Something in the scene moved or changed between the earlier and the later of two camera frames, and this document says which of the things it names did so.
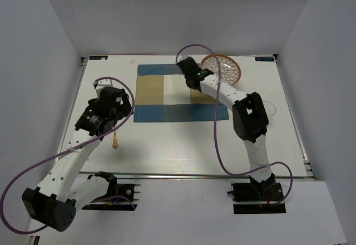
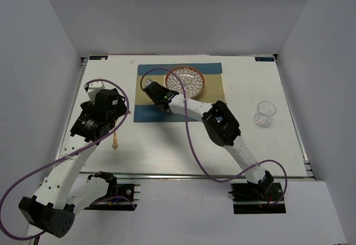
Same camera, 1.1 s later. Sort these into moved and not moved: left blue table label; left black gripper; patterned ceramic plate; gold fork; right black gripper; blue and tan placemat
Moved: patterned ceramic plate; right black gripper
Not moved: left black gripper; blue and tan placemat; gold fork; left blue table label
